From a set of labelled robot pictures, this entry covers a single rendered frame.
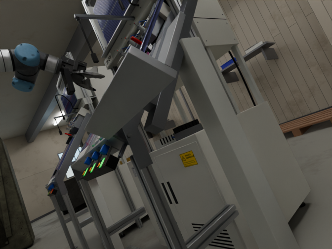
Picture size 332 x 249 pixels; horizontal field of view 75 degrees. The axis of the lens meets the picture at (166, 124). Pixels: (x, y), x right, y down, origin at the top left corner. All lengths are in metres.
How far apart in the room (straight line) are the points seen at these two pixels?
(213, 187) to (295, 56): 3.92
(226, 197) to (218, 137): 0.45
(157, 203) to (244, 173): 0.29
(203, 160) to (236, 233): 0.31
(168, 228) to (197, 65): 0.46
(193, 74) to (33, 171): 9.58
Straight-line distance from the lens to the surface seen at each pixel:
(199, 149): 0.88
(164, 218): 0.69
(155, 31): 1.07
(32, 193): 9.83
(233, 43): 1.40
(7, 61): 0.92
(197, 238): 0.77
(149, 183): 0.67
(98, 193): 1.73
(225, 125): 0.50
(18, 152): 10.03
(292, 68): 4.63
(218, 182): 0.90
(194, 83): 0.52
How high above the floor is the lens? 0.63
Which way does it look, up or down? 5 degrees up
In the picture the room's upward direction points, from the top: 24 degrees counter-clockwise
